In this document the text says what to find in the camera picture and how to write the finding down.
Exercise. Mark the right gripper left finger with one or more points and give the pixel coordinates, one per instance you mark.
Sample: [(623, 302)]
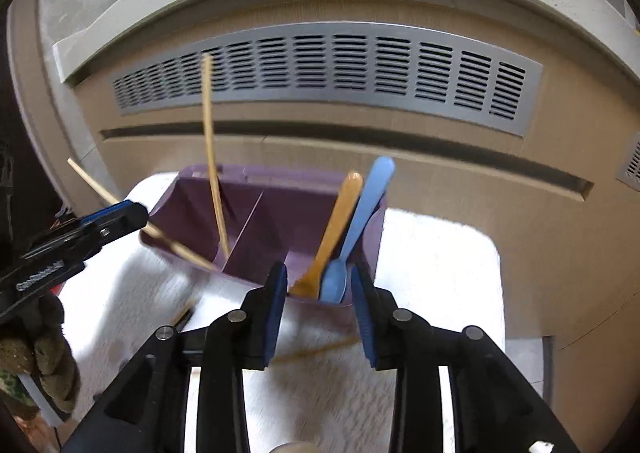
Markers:
[(144, 408)]

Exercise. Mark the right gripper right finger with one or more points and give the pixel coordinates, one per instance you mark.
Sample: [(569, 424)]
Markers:
[(494, 408)]

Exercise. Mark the wooden chopstick four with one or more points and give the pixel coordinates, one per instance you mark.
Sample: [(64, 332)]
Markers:
[(176, 247)]

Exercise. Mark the wooden spoon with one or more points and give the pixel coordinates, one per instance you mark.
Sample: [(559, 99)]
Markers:
[(308, 285)]

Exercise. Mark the blue plastic spoon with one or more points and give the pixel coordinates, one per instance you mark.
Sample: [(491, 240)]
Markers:
[(334, 278)]

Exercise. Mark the wooden chopstick one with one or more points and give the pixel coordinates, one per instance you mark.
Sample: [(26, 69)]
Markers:
[(208, 129)]

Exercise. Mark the gloved left hand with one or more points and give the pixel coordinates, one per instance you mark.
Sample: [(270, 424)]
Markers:
[(33, 344)]

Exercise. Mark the purple utensil holder box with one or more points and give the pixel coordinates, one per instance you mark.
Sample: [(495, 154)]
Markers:
[(271, 214)]

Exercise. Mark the small grey vent grille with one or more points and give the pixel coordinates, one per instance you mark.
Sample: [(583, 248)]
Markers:
[(629, 172)]

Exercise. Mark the large grey vent grille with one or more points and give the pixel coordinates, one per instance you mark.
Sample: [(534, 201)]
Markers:
[(385, 65)]

